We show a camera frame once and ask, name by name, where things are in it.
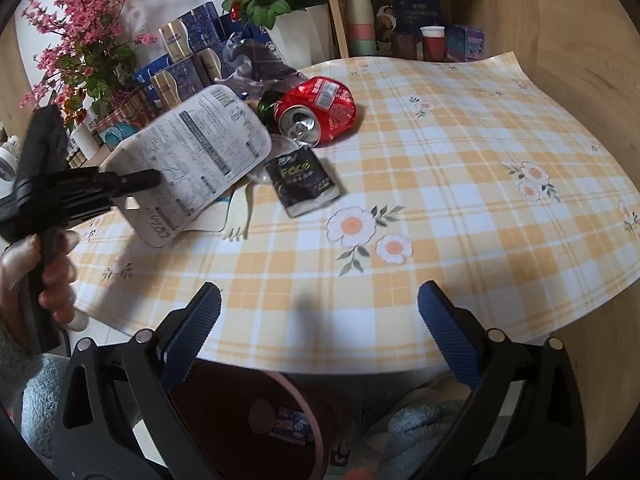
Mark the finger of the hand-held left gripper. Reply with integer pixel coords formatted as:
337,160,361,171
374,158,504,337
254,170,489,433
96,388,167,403
70,197,116,223
70,167,162,197

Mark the light blue fluffy robe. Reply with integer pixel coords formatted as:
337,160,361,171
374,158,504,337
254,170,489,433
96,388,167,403
365,382,473,480

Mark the white square flower pot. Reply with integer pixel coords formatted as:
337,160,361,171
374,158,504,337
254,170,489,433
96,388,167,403
265,4,333,68

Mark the checkered floral tablecloth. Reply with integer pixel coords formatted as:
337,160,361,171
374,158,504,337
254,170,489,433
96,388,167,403
67,52,640,376

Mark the clear plastic bag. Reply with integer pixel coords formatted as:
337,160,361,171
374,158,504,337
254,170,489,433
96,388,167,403
215,35,308,106

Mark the blue white carton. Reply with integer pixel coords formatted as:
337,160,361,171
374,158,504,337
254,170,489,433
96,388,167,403
249,25,281,56

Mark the red cup white lid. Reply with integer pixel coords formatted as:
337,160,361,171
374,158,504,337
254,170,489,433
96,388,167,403
420,25,447,61

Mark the white plastic fork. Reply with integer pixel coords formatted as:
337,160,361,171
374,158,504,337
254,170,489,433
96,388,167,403
190,182,257,241

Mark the pink blossom bouquet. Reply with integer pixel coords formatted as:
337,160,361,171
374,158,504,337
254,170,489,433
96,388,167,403
20,0,158,126

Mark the blue flat carton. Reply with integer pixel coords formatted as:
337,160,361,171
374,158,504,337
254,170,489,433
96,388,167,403
132,55,173,93

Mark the blue printed box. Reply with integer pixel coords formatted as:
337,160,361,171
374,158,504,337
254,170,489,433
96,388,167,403
398,0,446,36

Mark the white slim vase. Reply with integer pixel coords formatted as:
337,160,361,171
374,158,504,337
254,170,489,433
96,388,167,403
72,122,101,161

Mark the brown teal scalloped planter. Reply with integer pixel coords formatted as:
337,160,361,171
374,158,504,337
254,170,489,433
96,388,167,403
96,89,153,148

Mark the brown jar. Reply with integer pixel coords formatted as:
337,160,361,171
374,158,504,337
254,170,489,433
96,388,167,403
395,34,419,60

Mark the dark blue picture book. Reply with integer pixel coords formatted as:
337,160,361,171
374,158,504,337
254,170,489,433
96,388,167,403
372,0,401,56

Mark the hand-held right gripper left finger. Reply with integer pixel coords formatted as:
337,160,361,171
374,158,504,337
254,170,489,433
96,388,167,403
52,282,223,480

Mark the dark blue small box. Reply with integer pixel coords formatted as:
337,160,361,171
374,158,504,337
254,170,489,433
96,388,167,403
217,12,251,42

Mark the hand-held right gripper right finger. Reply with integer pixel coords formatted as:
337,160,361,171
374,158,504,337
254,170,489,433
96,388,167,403
417,280,588,480

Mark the purple printed box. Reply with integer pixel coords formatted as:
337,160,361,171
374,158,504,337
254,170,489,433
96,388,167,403
446,25,486,63

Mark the white small fan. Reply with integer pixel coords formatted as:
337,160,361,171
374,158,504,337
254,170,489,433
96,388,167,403
0,137,23,196

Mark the dark red trash bin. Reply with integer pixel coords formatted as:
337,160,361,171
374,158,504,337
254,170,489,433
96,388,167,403
167,360,326,480

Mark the black tissue packet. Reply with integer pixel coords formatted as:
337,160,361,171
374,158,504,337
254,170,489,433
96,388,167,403
264,146,348,218

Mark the person's left hand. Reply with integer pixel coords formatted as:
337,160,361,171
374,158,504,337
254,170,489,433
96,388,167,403
0,230,81,341

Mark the green foil wrapper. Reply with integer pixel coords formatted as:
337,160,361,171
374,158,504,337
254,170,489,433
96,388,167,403
257,91,287,128

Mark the blue printed snack packet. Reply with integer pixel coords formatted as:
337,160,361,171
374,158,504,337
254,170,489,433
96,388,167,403
270,407,313,446

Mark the crushed red soda can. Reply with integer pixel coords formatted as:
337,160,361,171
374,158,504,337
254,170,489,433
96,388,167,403
274,76,358,148

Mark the white printed plastic pouch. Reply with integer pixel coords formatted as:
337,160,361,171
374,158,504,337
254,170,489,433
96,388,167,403
98,84,273,249

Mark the orange flower bunch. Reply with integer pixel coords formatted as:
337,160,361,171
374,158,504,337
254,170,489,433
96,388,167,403
61,102,85,128

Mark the row of small brown bottles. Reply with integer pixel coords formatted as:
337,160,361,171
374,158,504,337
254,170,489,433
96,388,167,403
65,145,101,168

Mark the stack of pastel cups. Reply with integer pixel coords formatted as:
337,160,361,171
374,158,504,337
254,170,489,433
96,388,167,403
345,0,376,57

